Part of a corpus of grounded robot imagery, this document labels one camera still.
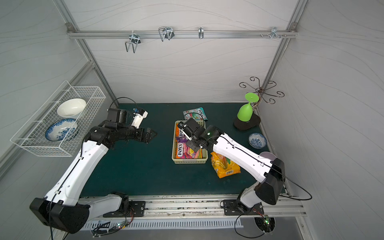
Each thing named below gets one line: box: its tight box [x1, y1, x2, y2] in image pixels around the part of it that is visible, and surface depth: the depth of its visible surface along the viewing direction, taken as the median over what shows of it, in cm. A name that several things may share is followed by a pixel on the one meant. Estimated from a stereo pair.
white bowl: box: [57, 98, 87, 117], surface depth 71 cm
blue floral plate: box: [45, 118, 78, 142], surface depth 65 cm
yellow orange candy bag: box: [210, 151, 242, 179], surface depth 86 cm
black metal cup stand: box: [234, 112, 261, 131], surface depth 109 cm
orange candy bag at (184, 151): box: [175, 142, 203, 159], surface depth 90 cm
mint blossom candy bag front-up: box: [183, 107, 208, 121], surface depth 114 cm
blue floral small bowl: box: [248, 133, 268, 149], surface depth 100 cm
